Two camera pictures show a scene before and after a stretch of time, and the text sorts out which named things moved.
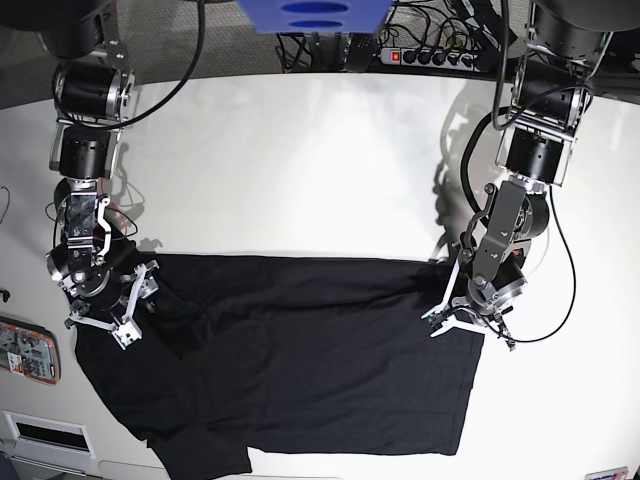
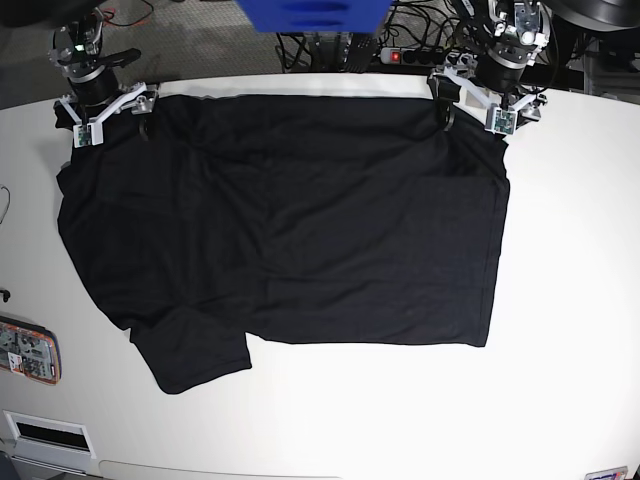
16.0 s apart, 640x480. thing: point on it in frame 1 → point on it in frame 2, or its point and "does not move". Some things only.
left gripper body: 96,286 → 93,83
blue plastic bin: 316,16 does not move
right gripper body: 484,301 → 500,67
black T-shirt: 272,354 → 302,218
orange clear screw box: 30,351 does not move
